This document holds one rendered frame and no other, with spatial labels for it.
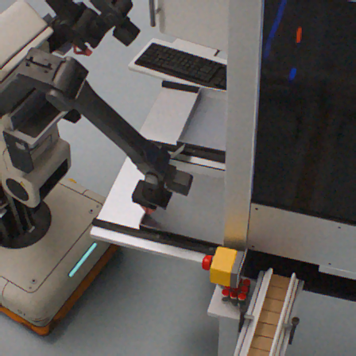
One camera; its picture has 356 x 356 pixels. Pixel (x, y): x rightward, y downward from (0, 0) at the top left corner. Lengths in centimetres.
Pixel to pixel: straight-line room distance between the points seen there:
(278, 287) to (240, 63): 71
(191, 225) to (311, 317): 44
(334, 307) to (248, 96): 77
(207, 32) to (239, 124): 123
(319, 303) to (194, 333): 96
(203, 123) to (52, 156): 52
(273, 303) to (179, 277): 118
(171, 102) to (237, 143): 87
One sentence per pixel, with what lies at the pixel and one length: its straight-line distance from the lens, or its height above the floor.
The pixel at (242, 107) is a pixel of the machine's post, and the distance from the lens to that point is 140.
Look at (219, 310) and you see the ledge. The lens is 182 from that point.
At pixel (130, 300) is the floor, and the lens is 287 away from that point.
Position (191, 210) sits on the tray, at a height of 88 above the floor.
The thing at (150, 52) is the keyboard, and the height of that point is 83.
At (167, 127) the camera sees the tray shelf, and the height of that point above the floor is 88.
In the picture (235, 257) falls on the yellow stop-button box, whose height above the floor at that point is 103.
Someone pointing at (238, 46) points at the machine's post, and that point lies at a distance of 130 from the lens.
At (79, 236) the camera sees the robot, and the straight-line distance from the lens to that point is 274.
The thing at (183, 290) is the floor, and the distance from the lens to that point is 288.
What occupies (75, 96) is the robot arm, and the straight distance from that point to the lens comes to 154.
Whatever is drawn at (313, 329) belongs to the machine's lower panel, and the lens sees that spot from 205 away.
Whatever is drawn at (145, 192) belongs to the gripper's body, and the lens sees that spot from 187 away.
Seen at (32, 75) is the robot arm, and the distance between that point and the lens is 152.
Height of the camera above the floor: 246
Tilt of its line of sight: 49 degrees down
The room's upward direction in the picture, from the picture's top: 3 degrees counter-clockwise
